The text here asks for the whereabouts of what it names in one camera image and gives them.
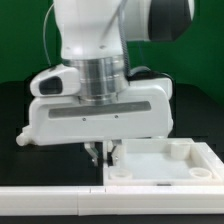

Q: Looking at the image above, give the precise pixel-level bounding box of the white square table top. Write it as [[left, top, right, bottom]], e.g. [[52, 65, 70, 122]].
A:
[[103, 138, 224, 186]]

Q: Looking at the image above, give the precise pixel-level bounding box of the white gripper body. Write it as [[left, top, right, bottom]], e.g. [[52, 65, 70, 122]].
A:
[[29, 78, 173, 145]]

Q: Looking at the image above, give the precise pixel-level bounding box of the grey cable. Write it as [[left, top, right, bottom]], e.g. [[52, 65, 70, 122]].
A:
[[42, 3, 56, 68]]

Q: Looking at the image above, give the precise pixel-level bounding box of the white front obstacle wall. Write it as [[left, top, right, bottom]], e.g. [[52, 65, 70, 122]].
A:
[[0, 186, 224, 216]]

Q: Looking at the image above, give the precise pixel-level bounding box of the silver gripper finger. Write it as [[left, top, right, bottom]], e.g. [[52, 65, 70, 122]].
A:
[[106, 140, 122, 166], [84, 142, 99, 166]]

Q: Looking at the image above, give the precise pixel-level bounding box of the white obstacle wall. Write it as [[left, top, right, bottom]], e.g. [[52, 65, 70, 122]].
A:
[[200, 143, 224, 183], [0, 186, 224, 216]]

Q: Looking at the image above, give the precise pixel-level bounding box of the white right obstacle wall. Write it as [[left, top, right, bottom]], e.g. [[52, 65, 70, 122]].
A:
[[200, 143, 224, 183]]

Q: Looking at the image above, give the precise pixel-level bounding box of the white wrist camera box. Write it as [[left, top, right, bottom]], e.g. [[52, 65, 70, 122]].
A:
[[30, 64, 81, 97]]

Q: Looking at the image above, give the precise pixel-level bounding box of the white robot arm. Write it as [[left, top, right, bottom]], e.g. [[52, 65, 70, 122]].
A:
[[28, 0, 194, 151]]

